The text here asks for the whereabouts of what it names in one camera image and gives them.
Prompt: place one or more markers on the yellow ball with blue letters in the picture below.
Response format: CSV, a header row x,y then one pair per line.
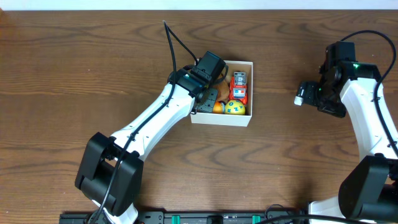
x,y
235,107

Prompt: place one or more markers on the red toy fire truck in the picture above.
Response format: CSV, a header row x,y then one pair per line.
x,y
238,87

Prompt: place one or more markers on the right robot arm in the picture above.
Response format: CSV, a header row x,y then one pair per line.
x,y
348,87

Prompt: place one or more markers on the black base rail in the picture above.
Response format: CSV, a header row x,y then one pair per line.
x,y
164,217

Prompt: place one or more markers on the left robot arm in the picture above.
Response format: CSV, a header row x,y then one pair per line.
x,y
110,171

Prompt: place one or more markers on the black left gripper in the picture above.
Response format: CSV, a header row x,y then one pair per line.
x,y
207,101

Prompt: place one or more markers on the brown plush toy with orange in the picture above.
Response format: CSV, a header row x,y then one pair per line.
x,y
223,90

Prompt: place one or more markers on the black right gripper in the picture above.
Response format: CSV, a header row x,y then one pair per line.
x,y
306,94

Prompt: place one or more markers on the white cardboard box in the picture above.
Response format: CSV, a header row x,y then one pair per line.
x,y
229,119

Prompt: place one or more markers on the orange and blue toy fish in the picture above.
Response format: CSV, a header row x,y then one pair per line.
x,y
219,108

